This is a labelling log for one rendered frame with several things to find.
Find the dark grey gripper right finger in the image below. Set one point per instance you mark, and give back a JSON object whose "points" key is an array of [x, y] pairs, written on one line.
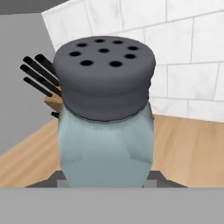
{"points": [[162, 180]]}

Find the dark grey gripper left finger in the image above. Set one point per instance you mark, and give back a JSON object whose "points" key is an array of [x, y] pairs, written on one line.
{"points": [[52, 180]]}

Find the pale blue shaker grey lid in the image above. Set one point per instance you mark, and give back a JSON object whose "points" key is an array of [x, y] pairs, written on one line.
{"points": [[105, 145]]}

